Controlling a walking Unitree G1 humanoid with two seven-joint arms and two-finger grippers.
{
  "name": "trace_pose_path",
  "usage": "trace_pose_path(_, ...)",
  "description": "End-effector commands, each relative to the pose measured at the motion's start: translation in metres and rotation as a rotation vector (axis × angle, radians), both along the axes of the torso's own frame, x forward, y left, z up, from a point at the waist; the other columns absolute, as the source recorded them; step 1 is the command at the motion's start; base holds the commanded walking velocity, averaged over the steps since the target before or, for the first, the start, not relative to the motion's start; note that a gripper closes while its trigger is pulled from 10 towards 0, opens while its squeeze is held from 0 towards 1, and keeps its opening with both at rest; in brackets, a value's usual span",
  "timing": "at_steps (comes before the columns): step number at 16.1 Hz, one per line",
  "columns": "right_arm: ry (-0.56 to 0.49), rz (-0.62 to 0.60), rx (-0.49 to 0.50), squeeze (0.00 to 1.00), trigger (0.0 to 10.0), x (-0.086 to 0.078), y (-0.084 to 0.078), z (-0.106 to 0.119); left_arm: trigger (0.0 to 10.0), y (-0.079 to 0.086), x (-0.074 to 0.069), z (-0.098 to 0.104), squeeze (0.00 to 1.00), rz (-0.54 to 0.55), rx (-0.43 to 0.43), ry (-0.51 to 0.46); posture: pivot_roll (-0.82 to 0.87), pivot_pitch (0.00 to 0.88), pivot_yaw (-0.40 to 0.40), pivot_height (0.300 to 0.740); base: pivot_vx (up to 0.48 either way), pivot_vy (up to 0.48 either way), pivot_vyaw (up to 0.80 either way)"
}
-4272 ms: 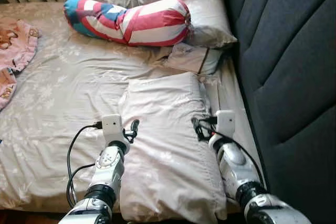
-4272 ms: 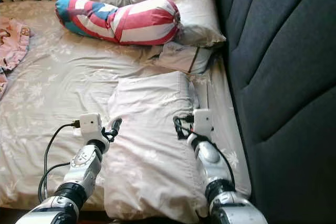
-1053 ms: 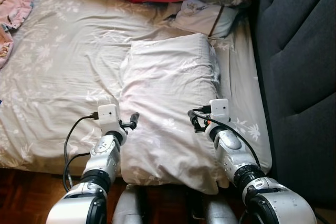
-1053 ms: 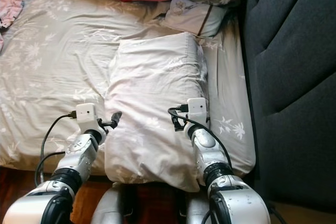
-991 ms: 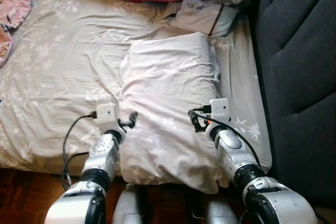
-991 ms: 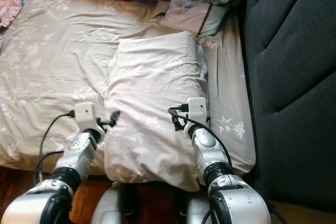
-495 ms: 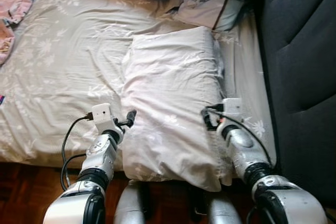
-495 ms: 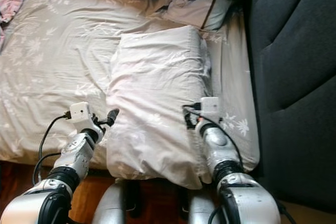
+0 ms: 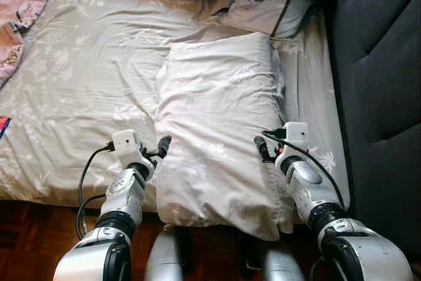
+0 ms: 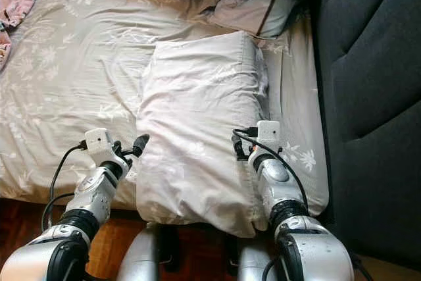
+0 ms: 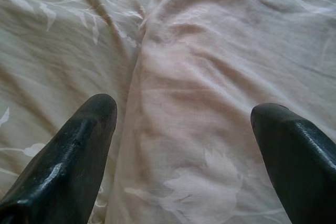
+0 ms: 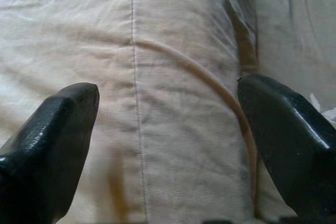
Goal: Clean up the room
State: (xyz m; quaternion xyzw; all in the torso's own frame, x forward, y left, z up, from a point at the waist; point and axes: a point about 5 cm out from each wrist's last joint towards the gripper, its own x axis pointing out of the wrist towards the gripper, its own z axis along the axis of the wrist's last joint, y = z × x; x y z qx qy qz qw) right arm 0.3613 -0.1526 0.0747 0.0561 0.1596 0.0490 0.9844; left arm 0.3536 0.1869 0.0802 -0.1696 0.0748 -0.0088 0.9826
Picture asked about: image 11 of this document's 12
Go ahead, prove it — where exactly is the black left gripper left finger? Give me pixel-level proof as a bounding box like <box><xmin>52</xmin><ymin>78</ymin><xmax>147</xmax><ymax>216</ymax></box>
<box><xmin>0</xmin><ymin>93</ymin><xmax>118</xmax><ymax>224</ymax></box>

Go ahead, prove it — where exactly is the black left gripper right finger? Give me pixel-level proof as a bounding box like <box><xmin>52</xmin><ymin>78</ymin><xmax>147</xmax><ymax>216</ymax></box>
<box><xmin>250</xmin><ymin>103</ymin><xmax>336</xmax><ymax>224</ymax></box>

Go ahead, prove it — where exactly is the bed with grey floral sheet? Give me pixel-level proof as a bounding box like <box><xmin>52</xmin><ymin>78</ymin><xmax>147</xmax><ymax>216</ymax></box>
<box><xmin>0</xmin><ymin>0</ymin><xmax>336</xmax><ymax>224</ymax></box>

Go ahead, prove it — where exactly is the grey floral pillow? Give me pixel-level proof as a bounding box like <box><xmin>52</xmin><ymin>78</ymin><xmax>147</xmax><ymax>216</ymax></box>
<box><xmin>107</xmin><ymin>0</ymin><xmax>336</xmax><ymax>224</ymax></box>

